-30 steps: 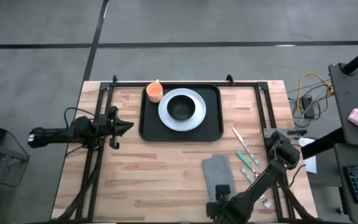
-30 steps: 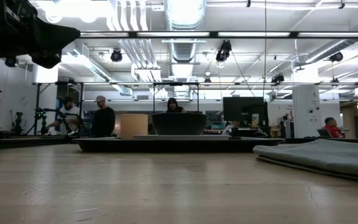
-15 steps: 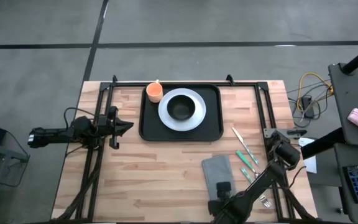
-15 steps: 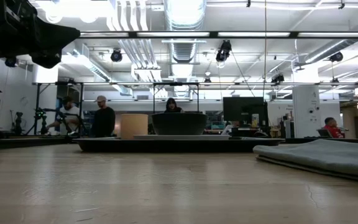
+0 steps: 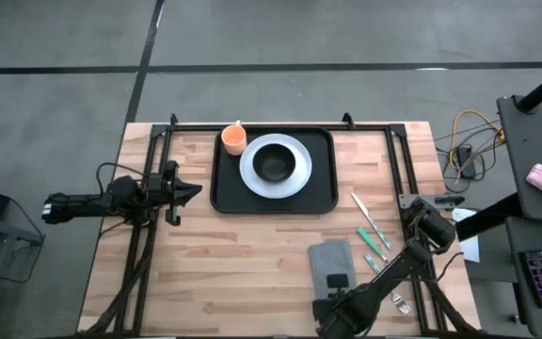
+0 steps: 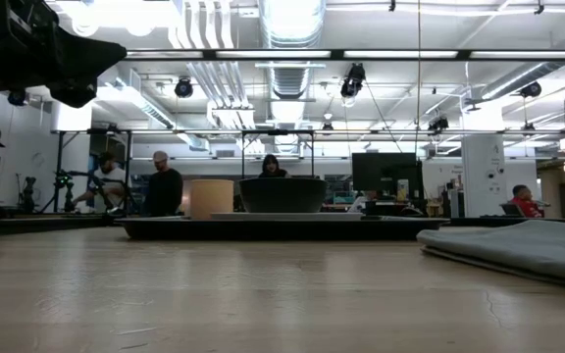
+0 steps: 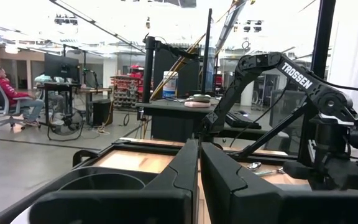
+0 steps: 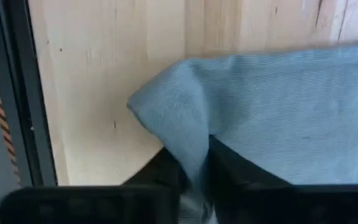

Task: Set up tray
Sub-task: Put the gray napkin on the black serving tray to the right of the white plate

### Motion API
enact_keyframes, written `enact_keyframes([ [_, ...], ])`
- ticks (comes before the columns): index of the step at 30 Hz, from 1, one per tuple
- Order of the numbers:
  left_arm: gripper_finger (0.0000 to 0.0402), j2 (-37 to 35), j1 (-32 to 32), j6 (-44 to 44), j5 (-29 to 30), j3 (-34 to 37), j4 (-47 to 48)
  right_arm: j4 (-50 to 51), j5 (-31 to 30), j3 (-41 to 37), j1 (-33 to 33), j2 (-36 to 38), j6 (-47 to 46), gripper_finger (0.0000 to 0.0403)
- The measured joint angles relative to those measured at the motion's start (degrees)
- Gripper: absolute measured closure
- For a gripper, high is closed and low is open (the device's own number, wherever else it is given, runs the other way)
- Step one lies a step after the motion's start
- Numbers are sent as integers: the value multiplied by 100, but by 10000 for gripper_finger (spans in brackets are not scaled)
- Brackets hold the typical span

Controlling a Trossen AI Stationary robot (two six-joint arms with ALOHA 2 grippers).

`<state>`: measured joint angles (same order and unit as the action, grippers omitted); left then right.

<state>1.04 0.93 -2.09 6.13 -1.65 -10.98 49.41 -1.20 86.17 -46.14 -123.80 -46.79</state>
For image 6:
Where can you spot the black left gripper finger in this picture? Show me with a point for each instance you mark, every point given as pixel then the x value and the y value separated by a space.
pixel 103 53

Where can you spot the beige cup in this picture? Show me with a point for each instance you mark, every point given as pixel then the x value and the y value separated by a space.
pixel 211 198

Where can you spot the black bowl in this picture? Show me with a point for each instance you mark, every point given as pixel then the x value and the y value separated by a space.
pixel 282 196

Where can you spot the grey napkin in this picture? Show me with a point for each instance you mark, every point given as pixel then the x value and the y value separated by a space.
pixel 518 245

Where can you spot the black background robot arm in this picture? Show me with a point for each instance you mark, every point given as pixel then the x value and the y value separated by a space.
pixel 62 180

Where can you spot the black textured serving tray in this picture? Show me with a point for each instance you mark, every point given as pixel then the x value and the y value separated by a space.
pixel 272 230

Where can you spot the black computer monitor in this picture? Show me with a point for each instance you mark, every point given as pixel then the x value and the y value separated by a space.
pixel 385 171

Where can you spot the white square pillar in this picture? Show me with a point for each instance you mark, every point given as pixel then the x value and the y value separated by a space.
pixel 483 176

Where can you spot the grey office chair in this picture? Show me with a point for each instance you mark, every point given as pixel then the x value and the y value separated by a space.
pixel 510 210

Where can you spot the black ceiling camera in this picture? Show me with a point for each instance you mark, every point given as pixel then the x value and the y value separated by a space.
pixel 530 89
pixel 438 123
pixel 352 81
pixel 183 88

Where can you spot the black background rig frame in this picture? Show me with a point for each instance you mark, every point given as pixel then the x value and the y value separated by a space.
pixel 59 171
pixel 242 152

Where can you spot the silver ventilation duct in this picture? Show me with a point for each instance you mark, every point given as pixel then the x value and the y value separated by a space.
pixel 290 29

